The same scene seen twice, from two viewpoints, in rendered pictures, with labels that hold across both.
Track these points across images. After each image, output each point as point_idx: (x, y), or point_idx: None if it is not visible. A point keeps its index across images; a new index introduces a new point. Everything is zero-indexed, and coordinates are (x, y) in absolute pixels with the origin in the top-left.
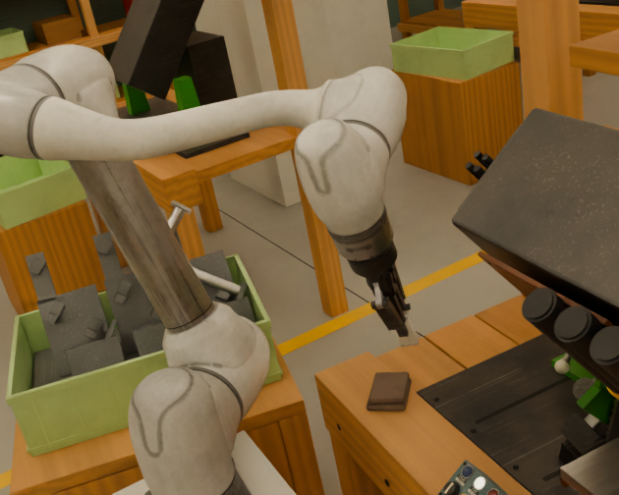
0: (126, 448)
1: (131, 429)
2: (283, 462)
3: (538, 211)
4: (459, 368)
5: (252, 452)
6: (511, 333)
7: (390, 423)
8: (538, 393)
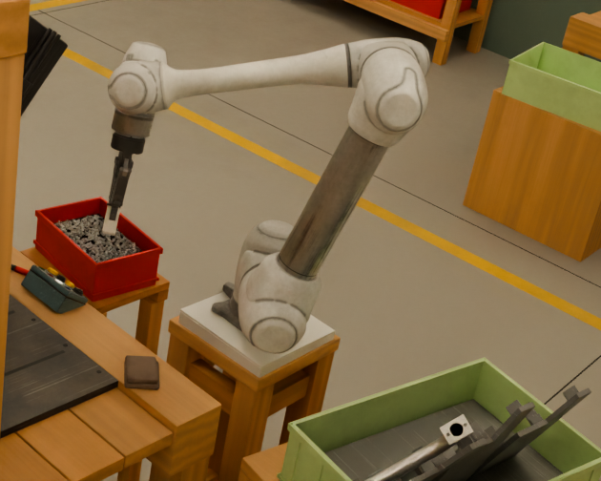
0: None
1: None
2: None
3: None
4: (82, 414)
5: (242, 347)
6: (30, 452)
7: (134, 354)
8: (10, 371)
